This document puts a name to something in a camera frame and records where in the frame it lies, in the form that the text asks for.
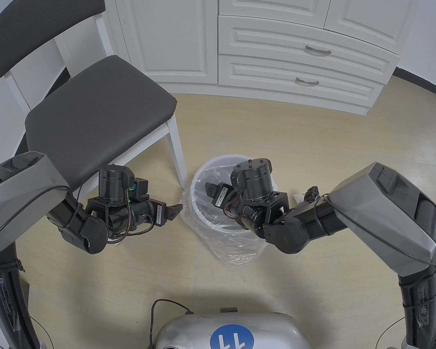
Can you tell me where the white wardrobe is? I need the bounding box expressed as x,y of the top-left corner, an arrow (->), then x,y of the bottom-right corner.
100,0 -> 422,116

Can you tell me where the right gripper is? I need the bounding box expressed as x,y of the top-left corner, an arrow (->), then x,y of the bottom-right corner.
204,182 -> 241,217

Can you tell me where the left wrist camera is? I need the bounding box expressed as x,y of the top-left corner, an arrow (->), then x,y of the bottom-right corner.
128,178 -> 150,204

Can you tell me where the grey white chair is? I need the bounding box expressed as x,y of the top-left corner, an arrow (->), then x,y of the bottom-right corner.
0,0 -> 185,192

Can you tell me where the white trash bin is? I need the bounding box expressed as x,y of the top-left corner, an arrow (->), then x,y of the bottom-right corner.
187,154 -> 277,268

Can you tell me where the clear plastic bag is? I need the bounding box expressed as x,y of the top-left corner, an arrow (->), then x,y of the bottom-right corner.
180,166 -> 277,269

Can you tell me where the black cable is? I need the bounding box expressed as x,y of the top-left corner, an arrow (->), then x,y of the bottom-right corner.
150,298 -> 194,349

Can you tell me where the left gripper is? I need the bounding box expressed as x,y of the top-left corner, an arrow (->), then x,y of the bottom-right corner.
107,199 -> 184,233

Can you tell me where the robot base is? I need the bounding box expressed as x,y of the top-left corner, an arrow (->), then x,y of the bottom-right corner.
156,308 -> 313,349

